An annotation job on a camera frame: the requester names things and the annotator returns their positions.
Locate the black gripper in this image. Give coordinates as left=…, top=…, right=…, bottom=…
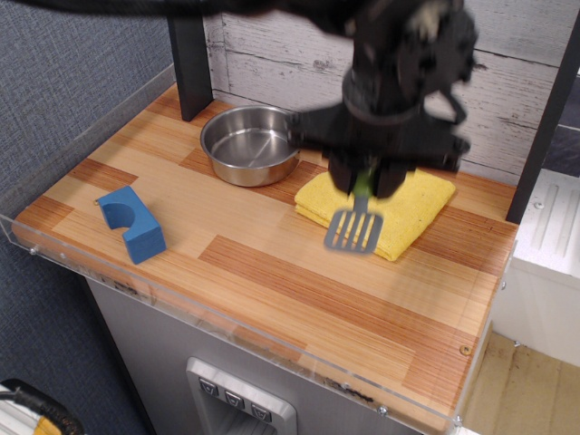
left=285, top=103, right=470, bottom=198

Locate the green handled grey spatula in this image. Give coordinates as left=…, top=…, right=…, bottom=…
left=324, top=169, right=383, bottom=255

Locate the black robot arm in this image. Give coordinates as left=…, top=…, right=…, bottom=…
left=280, top=1, right=478, bottom=198

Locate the yellow object at corner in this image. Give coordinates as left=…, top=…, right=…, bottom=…
left=33, top=417, right=62, bottom=435

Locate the folded yellow cloth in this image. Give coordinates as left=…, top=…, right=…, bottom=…
left=295, top=169, right=456, bottom=261

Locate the white toy sink unit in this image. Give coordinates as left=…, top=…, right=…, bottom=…
left=490, top=169, right=579, bottom=366

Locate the blue wooden arch block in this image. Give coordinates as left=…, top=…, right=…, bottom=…
left=97, top=186, right=167, bottom=265

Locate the clear acrylic table guard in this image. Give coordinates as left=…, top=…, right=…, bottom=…
left=1, top=68, right=515, bottom=434

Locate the grey toy fridge cabinet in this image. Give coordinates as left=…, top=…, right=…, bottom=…
left=85, top=276, right=436, bottom=435

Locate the silver ice dispenser panel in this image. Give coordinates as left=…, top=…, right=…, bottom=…
left=186, top=357, right=298, bottom=434

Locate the steel pan with wire handle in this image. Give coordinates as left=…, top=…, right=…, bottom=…
left=200, top=105, right=300, bottom=188

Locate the black right upright post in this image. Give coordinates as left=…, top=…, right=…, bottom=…
left=506, top=14, right=579, bottom=224

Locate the black upright post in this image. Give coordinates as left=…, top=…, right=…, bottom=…
left=506, top=14, right=579, bottom=224
left=168, top=17, right=214, bottom=121

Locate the black left upright post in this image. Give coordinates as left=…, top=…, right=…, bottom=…
left=168, top=17, right=214, bottom=121

